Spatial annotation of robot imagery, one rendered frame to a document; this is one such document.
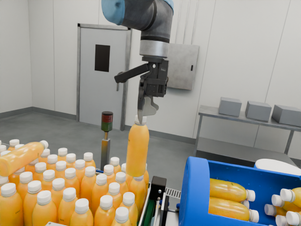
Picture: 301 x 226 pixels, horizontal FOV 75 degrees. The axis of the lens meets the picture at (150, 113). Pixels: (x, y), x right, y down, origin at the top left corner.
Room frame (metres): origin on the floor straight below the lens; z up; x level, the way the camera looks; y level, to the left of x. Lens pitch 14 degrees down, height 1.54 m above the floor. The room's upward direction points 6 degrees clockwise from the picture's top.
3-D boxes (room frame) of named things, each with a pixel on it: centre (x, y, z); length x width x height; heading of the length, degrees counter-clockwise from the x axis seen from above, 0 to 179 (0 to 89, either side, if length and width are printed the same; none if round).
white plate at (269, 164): (1.03, -0.79, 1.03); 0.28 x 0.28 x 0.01
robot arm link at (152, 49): (0.64, 0.01, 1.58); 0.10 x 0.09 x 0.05; 172
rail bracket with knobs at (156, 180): (0.84, -0.08, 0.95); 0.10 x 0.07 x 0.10; 172
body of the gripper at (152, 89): (0.64, 0.00, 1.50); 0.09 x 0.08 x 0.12; 82
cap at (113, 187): (0.61, 0.10, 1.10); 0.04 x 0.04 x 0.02
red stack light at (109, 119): (1.05, 0.24, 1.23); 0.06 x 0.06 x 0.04
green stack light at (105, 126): (1.05, 0.24, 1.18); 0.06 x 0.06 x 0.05
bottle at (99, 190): (0.66, 0.16, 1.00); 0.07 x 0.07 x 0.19
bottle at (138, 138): (0.64, 0.03, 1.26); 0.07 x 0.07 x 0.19
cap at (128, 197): (0.57, 0.04, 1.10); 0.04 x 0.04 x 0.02
